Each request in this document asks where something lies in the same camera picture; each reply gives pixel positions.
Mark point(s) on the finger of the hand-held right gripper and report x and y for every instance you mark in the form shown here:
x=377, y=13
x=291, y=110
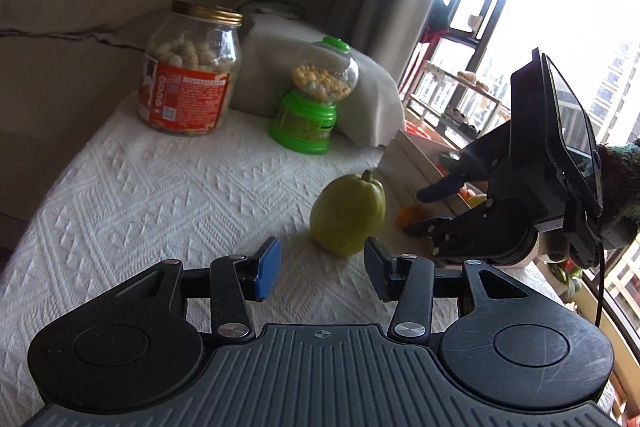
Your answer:
x=470, y=167
x=465, y=232

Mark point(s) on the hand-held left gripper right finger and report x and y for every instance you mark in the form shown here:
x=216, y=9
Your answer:
x=377, y=269

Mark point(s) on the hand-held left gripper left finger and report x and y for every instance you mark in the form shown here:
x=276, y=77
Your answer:
x=267, y=269

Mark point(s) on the green pear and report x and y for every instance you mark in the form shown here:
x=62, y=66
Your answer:
x=345, y=217

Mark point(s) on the cardboard box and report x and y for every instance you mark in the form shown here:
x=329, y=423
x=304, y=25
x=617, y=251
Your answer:
x=405, y=162

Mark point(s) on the person's right hand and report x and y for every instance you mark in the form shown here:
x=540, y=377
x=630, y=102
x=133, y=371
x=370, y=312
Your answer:
x=622, y=187

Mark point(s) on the tangerine with leaf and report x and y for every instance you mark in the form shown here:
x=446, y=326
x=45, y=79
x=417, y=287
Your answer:
x=466, y=193

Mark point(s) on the red basin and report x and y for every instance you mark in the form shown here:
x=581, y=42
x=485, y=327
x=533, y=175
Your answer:
x=417, y=131

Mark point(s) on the metal shoe rack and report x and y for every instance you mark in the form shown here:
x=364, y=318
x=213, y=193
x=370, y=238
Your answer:
x=470, y=89

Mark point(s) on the white textured tablecloth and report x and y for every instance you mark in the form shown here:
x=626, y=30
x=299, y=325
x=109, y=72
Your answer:
x=175, y=207

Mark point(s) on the beige cushion cover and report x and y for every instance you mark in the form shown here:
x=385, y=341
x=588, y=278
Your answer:
x=370, y=102

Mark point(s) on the green candy dispenser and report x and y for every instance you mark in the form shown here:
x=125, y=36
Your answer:
x=302, y=127

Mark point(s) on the glass jar red label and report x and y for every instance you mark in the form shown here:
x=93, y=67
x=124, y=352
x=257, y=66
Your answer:
x=185, y=92

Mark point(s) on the dark window frame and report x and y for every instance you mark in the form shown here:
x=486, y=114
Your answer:
x=465, y=32

